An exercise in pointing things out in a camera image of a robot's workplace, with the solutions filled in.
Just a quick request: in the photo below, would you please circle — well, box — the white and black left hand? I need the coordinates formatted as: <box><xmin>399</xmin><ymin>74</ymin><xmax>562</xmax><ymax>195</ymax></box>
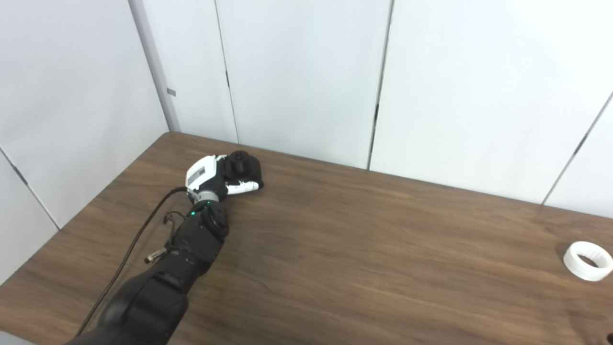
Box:
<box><xmin>185</xmin><ymin>154</ymin><xmax>265</xmax><ymax>202</ymax></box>

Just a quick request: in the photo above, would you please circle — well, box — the round black stepped part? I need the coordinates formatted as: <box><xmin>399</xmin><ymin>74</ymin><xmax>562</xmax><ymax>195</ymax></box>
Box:
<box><xmin>222</xmin><ymin>150</ymin><xmax>263</xmax><ymax>185</ymax></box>

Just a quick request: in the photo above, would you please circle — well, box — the white toothed ring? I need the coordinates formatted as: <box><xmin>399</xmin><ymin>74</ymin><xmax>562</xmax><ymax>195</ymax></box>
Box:
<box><xmin>563</xmin><ymin>241</ymin><xmax>613</xmax><ymax>282</ymax></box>

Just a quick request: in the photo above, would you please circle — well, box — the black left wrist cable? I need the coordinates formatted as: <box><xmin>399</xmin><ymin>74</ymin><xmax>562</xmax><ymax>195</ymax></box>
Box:
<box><xmin>74</xmin><ymin>186</ymin><xmax>190</xmax><ymax>337</ymax></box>

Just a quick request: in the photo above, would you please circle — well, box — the grey wall post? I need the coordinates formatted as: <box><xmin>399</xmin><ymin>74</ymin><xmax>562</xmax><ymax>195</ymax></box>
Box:
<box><xmin>128</xmin><ymin>0</ymin><xmax>182</xmax><ymax>133</ymax></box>

